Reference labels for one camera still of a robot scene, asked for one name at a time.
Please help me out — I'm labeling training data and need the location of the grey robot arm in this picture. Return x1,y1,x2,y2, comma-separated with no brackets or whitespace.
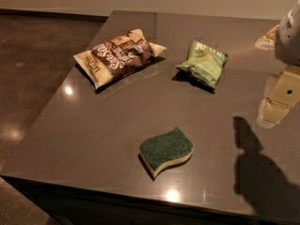
255,0,300,128

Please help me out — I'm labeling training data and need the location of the yellow snack bag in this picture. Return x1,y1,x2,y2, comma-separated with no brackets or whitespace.
255,25,279,51

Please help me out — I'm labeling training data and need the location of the green chip bag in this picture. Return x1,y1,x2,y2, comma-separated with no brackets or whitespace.
175,40,228,89

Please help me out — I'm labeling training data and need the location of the green and yellow sponge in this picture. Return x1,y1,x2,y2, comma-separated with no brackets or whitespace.
140,127,194,178

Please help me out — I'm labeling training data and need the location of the brown and cream chip bag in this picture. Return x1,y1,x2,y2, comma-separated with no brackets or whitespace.
74,29,166,89

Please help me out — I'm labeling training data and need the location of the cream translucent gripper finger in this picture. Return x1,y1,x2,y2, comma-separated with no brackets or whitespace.
256,98,290,128

